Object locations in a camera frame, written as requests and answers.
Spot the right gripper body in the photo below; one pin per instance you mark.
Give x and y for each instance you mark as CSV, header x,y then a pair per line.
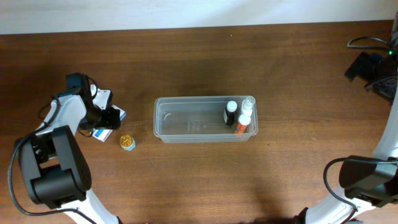
x,y
359,66

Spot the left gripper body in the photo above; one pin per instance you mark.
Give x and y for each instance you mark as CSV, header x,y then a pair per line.
x,y
109,118

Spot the white Panadol box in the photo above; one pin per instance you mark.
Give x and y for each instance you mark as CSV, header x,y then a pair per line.
x,y
103,134

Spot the dark bottle white cap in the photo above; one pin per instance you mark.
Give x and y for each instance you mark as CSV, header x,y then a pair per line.
x,y
229,113

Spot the white spray bottle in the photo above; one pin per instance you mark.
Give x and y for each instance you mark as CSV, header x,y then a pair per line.
x,y
247,106

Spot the orange tube white cap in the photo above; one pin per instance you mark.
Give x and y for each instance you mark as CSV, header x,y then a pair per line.
x,y
243,122

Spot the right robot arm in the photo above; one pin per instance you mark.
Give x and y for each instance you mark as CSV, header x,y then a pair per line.
x,y
358,184

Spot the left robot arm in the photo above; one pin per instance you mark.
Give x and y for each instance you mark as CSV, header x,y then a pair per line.
x,y
53,167

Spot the clear plastic container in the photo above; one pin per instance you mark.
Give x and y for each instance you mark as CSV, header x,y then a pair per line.
x,y
194,119

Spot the small jar gold lid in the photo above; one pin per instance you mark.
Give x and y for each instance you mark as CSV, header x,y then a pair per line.
x,y
127,142

